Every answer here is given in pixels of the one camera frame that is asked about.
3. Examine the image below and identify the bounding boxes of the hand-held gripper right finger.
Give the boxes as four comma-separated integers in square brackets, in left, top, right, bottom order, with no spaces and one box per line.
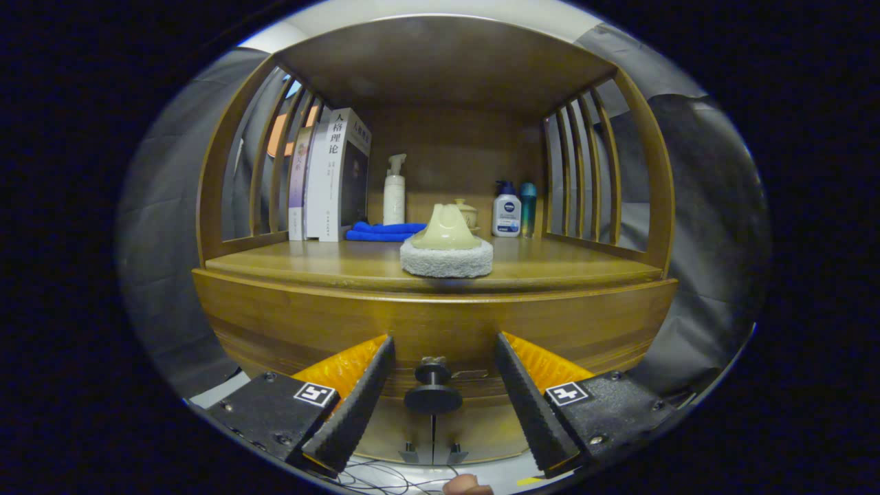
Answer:
[494,332,678,479]

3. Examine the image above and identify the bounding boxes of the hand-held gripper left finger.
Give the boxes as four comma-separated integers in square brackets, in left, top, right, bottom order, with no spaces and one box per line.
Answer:
[206,335,397,479]

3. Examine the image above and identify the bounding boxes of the wooden drawer with black knob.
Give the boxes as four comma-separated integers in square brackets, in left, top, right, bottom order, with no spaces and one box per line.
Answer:
[192,268,679,415]

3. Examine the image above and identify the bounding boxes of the beige handled scrub pad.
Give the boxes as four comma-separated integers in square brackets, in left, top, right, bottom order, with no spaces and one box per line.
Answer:
[400,203,494,279]

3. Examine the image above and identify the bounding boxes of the wooden countertop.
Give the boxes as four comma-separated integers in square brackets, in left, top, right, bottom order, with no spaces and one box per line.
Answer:
[204,234,664,293]

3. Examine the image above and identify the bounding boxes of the wooden cabinet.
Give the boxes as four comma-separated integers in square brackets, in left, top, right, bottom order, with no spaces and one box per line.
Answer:
[192,15,679,465]

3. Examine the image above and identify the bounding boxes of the folded blue cloth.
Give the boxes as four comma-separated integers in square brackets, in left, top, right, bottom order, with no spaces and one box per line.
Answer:
[345,221,427,243]

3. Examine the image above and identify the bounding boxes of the white lotion bottle blue cap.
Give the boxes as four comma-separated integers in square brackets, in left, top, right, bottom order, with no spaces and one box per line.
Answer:
[491,180,522,238]

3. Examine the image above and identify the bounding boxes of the teal bottle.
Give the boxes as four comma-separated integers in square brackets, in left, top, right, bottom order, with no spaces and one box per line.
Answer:
[520,181,538,239]

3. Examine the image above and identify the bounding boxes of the beige lidded ceramic cup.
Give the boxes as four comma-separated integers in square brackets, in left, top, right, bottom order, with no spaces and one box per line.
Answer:
[454,199,480,234]

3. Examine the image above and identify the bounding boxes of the white pump bottle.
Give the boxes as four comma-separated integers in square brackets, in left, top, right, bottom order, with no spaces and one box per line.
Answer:
[382,153,408,226]

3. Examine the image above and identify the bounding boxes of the thin white book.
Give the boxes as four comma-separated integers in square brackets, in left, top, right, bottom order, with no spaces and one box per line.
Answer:
[304,120,331,241]

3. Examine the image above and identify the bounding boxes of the purple book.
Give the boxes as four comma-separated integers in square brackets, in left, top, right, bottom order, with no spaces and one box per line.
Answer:
[289,126,314,241]

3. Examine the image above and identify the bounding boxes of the thick white book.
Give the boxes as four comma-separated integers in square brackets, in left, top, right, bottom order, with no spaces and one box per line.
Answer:
[318,108,373,243]

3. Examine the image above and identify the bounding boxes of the black floor cables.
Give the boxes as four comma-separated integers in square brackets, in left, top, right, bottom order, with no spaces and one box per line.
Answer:
[337,457,454,494]

